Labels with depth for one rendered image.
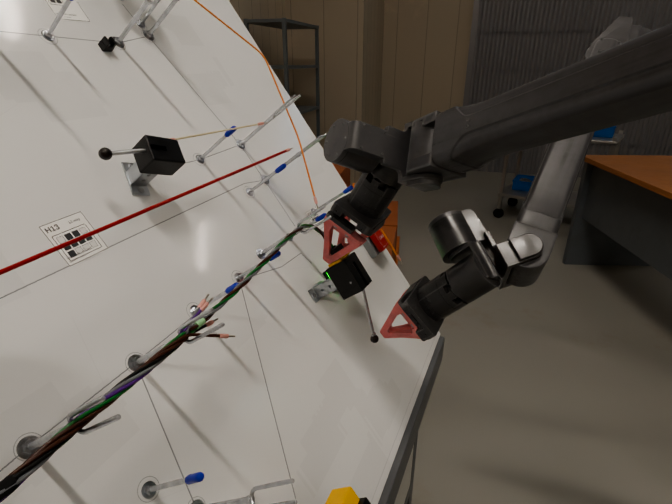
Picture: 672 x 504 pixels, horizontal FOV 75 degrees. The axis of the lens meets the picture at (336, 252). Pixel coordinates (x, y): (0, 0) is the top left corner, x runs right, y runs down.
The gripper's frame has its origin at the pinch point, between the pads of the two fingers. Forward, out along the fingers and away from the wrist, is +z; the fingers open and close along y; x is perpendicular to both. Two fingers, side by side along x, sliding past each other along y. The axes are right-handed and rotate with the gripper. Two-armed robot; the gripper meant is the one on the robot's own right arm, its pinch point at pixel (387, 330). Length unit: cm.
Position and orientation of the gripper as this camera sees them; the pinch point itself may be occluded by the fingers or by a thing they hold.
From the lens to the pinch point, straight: 73.1
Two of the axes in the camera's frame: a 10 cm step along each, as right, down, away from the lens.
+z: -6.4, 5.4, 5.5
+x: 6.3, 7.7, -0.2
